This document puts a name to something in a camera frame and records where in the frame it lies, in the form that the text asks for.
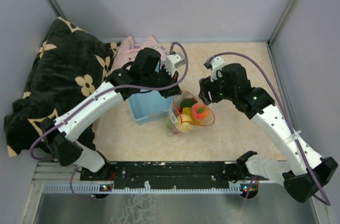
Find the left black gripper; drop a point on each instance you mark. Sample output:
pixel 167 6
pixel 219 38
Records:
pixel 170 92

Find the pink cloth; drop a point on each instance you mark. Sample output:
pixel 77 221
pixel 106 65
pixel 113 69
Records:
pixel 127 52

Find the light blue plastic basket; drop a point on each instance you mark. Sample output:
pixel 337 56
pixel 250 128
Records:
pixel 148 106

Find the yellow pear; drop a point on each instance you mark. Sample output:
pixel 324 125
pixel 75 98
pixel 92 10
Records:
pixel 183 127

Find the orange peach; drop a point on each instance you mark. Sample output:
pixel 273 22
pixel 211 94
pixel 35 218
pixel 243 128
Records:
pixel 200 112

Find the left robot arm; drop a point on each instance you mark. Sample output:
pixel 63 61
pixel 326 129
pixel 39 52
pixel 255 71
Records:
pixel 146 72

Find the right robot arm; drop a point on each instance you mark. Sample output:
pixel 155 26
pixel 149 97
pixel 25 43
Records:
pixel 305 170

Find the green grape bunch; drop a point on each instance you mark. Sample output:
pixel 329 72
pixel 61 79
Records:
pixel 170 126

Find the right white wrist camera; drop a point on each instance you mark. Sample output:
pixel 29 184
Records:
pixel 214 64

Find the red strawberry bunch with leaves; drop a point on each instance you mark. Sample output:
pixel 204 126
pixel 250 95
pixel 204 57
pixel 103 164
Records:
pixel 188 102

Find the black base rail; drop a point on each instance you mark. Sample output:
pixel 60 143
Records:
pixel 169 175

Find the yellow starfruit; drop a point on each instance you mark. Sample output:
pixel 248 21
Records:
pixel 187 111

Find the clear zip top bag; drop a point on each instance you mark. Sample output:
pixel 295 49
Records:
pixel 175 113

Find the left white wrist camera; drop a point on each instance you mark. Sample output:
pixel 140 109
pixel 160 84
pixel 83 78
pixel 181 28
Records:
pixel 172 62

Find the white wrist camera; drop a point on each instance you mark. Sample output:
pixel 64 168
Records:
pixel 214 64
pixel 172 62

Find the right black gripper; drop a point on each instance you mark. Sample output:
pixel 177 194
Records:
pixel 206 85

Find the black floral plush blanket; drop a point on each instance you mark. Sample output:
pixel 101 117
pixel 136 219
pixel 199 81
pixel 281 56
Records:
pixel 70 65

